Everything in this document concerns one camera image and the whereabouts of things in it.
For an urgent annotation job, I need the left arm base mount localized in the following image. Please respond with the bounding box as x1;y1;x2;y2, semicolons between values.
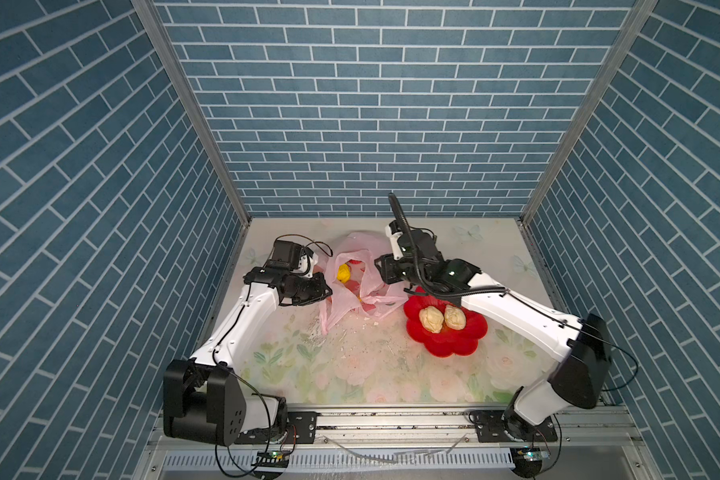
235;411;318;445

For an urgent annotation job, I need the beige fake fruit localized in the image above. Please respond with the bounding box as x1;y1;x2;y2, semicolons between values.
419;306;445;334

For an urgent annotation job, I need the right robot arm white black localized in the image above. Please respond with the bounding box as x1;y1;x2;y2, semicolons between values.
374;217;613;438

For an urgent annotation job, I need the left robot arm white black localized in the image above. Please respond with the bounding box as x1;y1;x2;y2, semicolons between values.
162;234;333;447

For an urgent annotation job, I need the pale yellow fake pear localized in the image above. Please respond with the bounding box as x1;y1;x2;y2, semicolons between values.
443;305;467;331

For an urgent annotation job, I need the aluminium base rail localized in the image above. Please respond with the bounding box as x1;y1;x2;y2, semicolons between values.
135;404;657;479

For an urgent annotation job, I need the pink plastic bag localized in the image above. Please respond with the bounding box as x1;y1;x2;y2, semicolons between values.
319;231;408;335

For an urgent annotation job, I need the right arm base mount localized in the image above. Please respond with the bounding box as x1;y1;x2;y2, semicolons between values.
466;409;559;444

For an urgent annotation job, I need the yellow fake lemon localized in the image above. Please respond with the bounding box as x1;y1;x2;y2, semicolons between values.
336;264;351;284

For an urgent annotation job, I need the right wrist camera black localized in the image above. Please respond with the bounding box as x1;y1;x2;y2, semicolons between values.
385;221;442;261

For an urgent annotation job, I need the red flower-shaped plate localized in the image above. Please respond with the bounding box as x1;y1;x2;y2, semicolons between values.
403;287;489;358

